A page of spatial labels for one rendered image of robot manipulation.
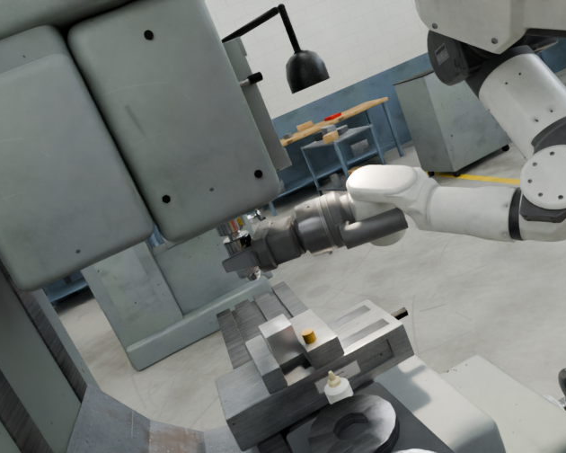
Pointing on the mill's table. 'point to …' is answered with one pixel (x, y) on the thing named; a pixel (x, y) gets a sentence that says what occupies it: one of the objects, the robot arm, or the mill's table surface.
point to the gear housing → (36, 15)
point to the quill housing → (175, 113)
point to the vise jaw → (316, 353)
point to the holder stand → (366, 428)
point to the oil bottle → (337, 388)
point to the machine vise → (356, 326)
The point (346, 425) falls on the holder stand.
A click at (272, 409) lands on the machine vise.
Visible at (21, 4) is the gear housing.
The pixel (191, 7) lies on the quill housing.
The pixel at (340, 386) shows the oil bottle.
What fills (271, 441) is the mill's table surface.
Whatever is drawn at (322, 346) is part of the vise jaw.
